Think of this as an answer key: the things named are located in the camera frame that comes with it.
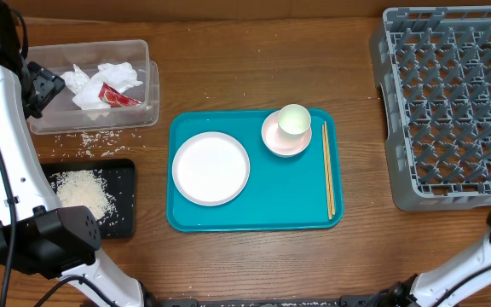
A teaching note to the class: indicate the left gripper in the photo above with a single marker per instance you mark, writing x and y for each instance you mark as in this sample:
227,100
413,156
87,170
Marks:
48,84

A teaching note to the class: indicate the red sauce packet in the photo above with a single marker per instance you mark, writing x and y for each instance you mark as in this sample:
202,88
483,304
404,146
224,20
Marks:
112,97

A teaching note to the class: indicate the white napkin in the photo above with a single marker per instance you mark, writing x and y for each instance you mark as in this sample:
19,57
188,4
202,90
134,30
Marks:
86,89

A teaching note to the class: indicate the pile of white rice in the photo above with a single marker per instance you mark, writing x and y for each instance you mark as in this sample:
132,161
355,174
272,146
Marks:
84,188

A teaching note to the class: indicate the large white plate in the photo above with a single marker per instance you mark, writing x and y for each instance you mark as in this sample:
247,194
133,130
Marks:
210,168

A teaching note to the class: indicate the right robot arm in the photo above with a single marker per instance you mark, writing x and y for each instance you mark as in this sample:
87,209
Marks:
447,285

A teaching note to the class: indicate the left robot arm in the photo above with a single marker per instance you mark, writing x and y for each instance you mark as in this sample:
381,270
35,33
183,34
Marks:
38,235

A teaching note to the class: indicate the clear plastic waste bin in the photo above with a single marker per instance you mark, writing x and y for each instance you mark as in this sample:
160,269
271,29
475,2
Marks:
63,115

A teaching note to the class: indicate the grey dishwasher rack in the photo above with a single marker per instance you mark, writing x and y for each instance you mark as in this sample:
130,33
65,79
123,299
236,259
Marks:
433,67

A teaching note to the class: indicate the scattered rice grains on table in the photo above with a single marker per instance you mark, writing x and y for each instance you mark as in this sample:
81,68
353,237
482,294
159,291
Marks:
99,144

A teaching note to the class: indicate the black rectangular tray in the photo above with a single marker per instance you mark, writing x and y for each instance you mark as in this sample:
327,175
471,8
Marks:
121,183

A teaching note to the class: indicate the pink saucer plate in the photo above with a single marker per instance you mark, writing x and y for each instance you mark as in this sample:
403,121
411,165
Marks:
274,140

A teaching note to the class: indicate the white cup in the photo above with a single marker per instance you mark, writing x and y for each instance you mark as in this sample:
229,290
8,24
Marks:
293,121

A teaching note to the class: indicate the teal serving tray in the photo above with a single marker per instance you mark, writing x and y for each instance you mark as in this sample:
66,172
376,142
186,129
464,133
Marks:
281,193

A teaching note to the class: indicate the right wooden chopstick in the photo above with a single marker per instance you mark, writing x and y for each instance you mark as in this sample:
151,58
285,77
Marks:
333,200

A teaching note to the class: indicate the wooden chopstick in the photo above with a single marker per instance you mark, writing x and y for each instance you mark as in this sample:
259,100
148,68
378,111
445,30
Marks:
333,200
327,166

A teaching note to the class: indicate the left wooden chopstick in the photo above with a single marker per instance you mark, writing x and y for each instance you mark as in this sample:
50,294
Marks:
327,166

